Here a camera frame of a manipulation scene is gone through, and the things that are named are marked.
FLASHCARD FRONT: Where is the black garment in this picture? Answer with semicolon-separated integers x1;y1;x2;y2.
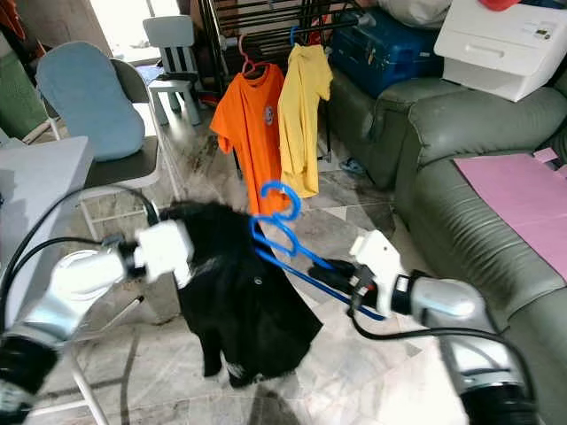
164;200;324;390

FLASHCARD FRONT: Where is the pink plastic hanger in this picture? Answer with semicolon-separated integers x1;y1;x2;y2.
237;34;268;79

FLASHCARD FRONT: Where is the green leather sofa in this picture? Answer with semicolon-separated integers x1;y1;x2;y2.
319;75;567;425

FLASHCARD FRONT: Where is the yellow polo shirt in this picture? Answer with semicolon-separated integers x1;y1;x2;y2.
277;44;334;199

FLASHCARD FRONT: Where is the orange t-shirt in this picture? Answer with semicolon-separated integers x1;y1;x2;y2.
211;64;289;217

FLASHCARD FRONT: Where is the pink mat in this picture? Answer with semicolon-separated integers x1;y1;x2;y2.
452;149;567;280

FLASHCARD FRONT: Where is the white folding chair black seat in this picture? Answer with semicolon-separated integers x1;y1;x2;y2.
35;58;183;240

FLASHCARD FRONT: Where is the light blue folding table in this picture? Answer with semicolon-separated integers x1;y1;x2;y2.
0;135;145;425

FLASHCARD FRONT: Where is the blue suitcase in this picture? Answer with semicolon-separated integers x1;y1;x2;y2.
328;7;444;98

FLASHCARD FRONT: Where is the black metal drying rack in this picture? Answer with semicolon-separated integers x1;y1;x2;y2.
197;0;377;165

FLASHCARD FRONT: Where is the small pale plastic chair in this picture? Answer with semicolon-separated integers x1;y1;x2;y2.
142;15;203;127

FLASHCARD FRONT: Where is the beige pillow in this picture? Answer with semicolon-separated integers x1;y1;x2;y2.
377;0;453;29

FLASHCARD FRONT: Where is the white drawer box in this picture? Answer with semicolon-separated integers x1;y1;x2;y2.
434;0;567;104

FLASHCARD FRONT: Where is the light blue cushion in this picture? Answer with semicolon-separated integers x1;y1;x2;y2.
35;41;148;163

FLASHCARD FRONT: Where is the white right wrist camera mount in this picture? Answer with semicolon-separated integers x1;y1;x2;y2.
348;230;404;306

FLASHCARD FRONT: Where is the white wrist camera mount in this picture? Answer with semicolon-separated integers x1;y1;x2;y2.
348;230;404;306
133;219;198;289

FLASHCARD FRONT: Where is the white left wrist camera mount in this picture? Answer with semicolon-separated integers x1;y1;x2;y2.
133;219;198;289

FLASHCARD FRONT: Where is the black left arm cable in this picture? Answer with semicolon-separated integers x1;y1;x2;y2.
0;183;162;337
0;234;138;324

